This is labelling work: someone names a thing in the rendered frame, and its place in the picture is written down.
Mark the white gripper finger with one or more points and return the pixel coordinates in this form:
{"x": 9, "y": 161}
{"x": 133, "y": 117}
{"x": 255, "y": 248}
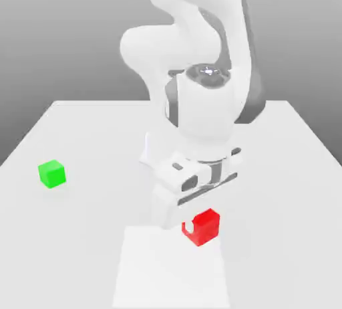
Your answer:
{"x": 188, "y": 228}

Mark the small green cube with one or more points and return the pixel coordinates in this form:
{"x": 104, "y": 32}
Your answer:
{"x": 52, "y": 174}

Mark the small red cube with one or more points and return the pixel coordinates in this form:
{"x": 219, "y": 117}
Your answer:
{"x": 205, "y": 227}

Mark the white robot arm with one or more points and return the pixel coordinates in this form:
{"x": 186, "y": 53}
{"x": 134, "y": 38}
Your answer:
{"x": 203, "y": 116}

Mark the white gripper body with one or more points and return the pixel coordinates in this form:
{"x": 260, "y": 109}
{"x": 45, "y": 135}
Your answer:
{"x": 171, "y": 204}

